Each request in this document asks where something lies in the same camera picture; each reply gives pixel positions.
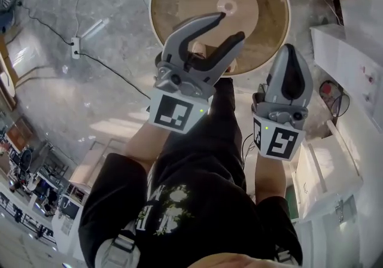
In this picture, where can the white power strip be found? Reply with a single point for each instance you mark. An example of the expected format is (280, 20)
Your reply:
(75, 48)

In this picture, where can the low white table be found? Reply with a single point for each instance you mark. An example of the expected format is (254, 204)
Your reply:
(92, 168)

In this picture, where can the person's black trousers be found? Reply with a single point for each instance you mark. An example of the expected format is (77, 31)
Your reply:
(209, 129)

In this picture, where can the white cabinet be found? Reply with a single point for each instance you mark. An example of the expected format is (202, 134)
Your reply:
(350, 66)

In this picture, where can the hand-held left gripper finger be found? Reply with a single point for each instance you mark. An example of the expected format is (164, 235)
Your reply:
(176, 42)
(223, 57)

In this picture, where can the person's light shoe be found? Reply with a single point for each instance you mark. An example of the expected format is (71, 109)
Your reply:
(199, 48)
(232, 67)

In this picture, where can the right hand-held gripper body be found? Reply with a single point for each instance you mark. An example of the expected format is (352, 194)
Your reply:
(281, 141)

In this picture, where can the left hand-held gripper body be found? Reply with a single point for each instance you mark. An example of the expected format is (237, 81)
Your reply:
(172, 111)

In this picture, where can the green panel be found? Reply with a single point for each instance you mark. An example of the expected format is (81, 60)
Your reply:
(291, 204)

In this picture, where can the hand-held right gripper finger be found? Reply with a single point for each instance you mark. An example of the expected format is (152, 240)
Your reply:
(306, 81)
(276, 81)

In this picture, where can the wooden furniture piece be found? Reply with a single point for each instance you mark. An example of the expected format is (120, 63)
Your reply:
(6, 75)

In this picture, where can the small round translucent container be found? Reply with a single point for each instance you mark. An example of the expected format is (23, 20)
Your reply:
(223, 3)

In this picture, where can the cluttered metal shelving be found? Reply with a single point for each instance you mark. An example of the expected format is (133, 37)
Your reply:
(33, 177)

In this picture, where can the white box with metal latch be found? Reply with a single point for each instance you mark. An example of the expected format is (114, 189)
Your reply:
(323, 177)

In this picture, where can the person's black printed t-shirt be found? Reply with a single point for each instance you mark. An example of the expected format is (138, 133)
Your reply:
(185, 201)

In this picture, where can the person's right forearm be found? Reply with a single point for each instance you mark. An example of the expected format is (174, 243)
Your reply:
(270, 177)

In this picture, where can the person's left forearm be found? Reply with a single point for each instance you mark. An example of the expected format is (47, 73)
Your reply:
(143, 144)

